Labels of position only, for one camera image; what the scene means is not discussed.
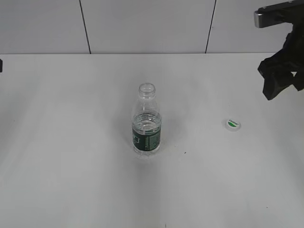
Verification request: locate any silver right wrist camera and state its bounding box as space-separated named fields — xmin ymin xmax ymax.
xmin=254 ymin=0 xmax=294 ymax=29

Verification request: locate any white bottle cap green logo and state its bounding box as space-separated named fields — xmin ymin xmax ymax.
xmin=223 ymin=119 xmax=241 ymax=132

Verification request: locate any clear water bottle green label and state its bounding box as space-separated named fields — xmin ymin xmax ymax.
xmin=132 ymin=83 xmax=162 ymax=158

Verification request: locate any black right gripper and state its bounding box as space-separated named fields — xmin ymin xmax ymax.
xmin=258 ymin=0 xmax=304 ymax=100

